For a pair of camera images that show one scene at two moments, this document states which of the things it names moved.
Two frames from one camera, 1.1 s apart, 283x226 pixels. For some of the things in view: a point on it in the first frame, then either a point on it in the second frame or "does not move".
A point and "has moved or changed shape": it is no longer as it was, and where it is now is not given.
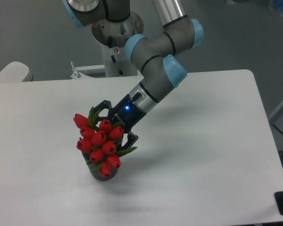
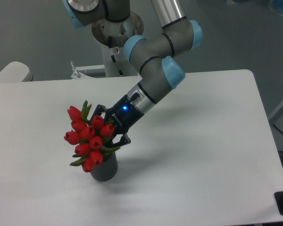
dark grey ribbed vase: [97, 175] → [107, 169]
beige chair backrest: [14, 72] does not move
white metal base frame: [79, 78] does not move
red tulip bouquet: [102, 140] has moved or changed shape
